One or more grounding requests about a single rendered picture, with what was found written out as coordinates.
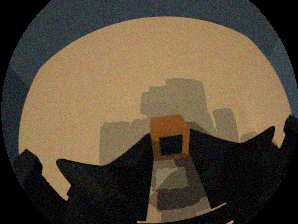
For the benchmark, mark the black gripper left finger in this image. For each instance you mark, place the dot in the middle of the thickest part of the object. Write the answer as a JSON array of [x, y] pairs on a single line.
[[128, 177]]

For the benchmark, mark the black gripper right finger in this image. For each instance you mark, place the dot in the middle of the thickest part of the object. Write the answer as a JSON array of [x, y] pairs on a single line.
[[220, 163]]

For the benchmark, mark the orange block with dark square mark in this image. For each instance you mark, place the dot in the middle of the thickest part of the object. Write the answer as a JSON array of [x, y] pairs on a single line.
[[170, 137]]

